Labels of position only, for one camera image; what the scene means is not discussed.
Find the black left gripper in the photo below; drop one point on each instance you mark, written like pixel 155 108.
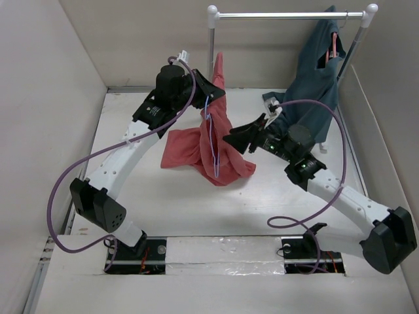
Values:
pixel 213 91

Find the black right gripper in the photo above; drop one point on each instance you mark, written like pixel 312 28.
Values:
pixel 240 137

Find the light blue wire hanger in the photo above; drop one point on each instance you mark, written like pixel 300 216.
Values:
pixel 213 147

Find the red t shirt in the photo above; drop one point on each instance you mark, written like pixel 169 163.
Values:
pixel 203 148

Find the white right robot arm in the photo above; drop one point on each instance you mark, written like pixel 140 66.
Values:
pixel 387 235

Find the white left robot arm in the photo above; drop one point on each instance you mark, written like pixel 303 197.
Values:
pixel 95 198

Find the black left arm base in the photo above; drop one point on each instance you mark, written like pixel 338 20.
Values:
pixel 151 261

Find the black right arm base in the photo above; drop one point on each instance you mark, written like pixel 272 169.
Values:
pixel 301 256

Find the teal t shirt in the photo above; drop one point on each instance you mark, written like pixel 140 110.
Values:
pixel 313 80

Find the pink hanger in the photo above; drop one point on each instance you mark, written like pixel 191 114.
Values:
pixel 332 51

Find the white clothes rack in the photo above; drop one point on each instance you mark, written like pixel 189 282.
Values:
pixel 264 47

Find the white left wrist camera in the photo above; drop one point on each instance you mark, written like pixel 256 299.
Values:
pixel 183 56

